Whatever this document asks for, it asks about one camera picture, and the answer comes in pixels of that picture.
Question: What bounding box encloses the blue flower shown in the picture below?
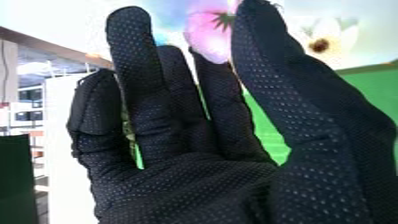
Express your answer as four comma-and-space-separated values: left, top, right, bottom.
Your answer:
141, 0, 194, 46

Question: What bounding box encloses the pink flower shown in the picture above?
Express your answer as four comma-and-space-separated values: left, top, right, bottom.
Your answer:
182, 0, 246, 65

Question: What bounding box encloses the white flower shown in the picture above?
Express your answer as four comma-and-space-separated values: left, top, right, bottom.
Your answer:
288, 16, 363, 69

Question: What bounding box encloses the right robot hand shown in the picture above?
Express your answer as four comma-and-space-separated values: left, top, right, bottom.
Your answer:
66, 0, 398, 224

